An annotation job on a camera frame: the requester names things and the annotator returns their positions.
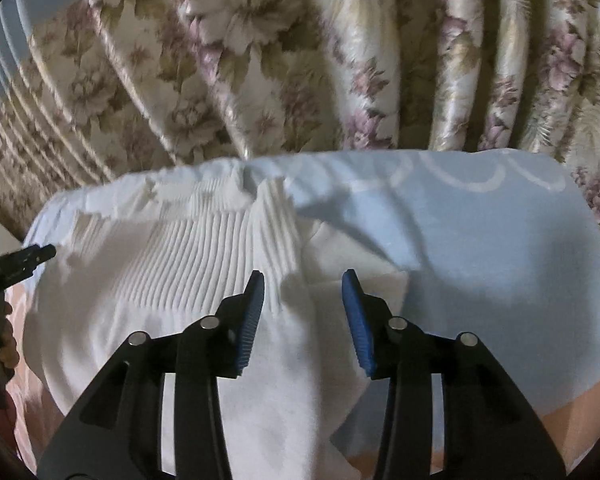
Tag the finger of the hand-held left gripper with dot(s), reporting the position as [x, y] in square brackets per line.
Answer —
[25, 257]

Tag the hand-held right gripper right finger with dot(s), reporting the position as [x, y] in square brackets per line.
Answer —
[357, 320]

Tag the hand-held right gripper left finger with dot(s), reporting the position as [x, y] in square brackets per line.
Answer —
[245, 325]

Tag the white knit sweater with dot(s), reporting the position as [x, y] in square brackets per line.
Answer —
[180, 270]

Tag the person's left hand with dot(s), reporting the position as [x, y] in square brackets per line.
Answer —
[7, 345]

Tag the printed peach and blue bedsheet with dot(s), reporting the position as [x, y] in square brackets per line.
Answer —
[480, 260]

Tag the floral curtain with blue band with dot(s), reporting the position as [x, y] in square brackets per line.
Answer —
[290, 50]

